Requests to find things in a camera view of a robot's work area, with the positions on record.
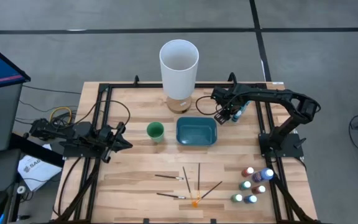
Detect small blue paint bottle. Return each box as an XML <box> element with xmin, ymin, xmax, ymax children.
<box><xmin>243</xmin><ymin>194</ymin><xmax>258</xmax><ymax>205</ymax></box>

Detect yellow cable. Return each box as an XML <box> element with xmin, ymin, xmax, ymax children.
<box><xmin>48</xmin><ymin>106</ymin><xmax>73</xmax><ymax>124</ymax></box>

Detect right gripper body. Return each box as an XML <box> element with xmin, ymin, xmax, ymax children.
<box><xmin>211</xmin><ymin>84</ymin><xmax>248</xmax><ymax>113</ymax></box>

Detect white printed paper sheet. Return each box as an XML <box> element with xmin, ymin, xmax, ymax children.
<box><xmin>17</xmin><ymin>143</ymin><xmax>63</xmax><ymax>192</ymax></box>

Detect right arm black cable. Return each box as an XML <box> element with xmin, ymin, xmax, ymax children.
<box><xmin>195</xmin><ymin>95</ymin><xmax>218</xmax><ymax>117</ymax></box>

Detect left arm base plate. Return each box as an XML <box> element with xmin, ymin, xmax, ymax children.
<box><xmin>59</xmin><ymin>136</ymin><xmax>111</xmax><ymax>159</ymax></box>

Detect large teal paint bottle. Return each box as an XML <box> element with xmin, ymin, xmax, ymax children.
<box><xmin>231</xmin><ymin>101</ymin><xmax>251</xmax><ymax>123</ymax></box>

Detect thin pointed brush gold ferrule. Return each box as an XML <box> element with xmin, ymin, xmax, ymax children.
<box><xmin>182</xmin><ymin>166</ymin><xmax>193</xmax><ymax>200</ymax></box>

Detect orange fan brush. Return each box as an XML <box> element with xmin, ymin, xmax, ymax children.
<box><xmin>191</xmin><ymin>180</ymin><xmax>223</xmax><ymax>208</ymax></box>

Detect green plastic cup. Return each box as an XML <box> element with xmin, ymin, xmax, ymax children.
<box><xmin>146</xmin><ymin>121</ymin><xmax>165</xmax><ymax>144</ymax></box>

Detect orange brush gold ferrule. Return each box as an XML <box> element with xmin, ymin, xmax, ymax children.
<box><xmin>196</xmin><ymin>162</ymin><xmax>201</xmax><ymax>200</ymax></box>

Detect large blue paint bottle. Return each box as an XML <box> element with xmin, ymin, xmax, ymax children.
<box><xmin>250</xmin><ymin>167</ymin><xmax>275</xmax><ymax>184</ymax></box>

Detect teal plastic bin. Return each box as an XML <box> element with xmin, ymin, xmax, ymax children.
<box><xmin>175</xmin><ymin>116</ymin><xmax>218</xmax><ymax>146</ymax></box>

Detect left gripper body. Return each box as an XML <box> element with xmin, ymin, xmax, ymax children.
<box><xmin>96</xmin><ymin>122</ymin><xmax>126</xmax><ymax>163</ymax></box>

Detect black floor cable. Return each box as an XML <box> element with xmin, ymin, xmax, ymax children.
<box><xmin>22</xmin><ymin>84</ymin><xmax>83</xmax><ymax>95</ymax></box>

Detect black brush with white print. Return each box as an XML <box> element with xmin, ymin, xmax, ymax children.
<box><xmin>156</xmin><ymin>192</ymin><xmax>187</xmax><ymax>200</ymax></box>

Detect black brush silver ferrule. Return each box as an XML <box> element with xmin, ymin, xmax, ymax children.
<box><xmin>154</xmin><ymin>174</ymin><xmax>185</xmax><ymax>181</ymax></box>

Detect black desk bar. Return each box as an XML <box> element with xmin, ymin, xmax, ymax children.
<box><xmin>7</xmin><ymin>133</ymin><xmax>65</xmax><ymax>168</ymax></box>

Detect black aluminium table frame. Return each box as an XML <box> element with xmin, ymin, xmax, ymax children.
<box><xmin>54</xmin><ymin>72</ymin><xmax>323</xmax><ymax>224</ymax></box>

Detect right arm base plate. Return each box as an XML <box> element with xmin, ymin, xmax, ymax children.
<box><xmin>258</xmin><ymin>132</ymin><xmax>305</xmax><ymax>159</ymax></box>

